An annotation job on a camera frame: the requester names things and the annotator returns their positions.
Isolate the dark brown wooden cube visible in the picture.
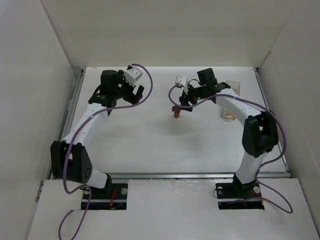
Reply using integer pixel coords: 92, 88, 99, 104
171, 105, 181, 113

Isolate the clear plastic container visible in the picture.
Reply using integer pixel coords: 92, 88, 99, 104
220, 79, 241, 120

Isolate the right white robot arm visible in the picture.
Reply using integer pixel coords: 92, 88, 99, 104
175, 68, 279, 194

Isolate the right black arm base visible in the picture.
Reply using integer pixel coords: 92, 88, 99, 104
214, 175, 265, 210

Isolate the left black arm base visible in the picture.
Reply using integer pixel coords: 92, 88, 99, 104
88, 182, 128, 211

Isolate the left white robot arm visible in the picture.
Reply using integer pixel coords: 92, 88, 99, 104
50, 66, 144, 191

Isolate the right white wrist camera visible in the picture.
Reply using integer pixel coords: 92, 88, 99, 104
175, 75, 189, 95

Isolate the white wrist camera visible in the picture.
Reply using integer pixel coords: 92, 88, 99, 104
175, 75, 189, 95
124, 67, 143, 86

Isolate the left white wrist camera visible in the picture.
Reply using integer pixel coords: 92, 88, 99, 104
124, 67, 143, 86

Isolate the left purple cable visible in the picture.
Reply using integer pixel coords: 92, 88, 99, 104
57, 63, 154, 240

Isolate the purple cable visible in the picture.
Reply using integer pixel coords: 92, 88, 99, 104
57, 63, 154, 240
167, 84, 294, 214

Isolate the aluminium table rail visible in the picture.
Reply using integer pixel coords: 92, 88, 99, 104
108, 171, 292, 180

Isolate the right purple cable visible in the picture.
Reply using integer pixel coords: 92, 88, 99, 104
167, 84, 294, 214

